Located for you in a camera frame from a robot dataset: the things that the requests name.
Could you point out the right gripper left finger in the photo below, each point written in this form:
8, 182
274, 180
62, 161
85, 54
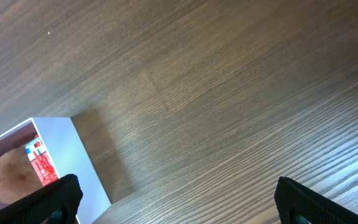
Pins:
57, 202

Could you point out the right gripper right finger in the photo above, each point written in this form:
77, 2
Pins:
297, 204

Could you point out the red toy fire truck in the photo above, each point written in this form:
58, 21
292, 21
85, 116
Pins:
41, 162

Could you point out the brown plush toy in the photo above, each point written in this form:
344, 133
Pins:
18, 178

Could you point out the white box pink interior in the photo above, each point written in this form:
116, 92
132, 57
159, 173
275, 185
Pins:
67, 156

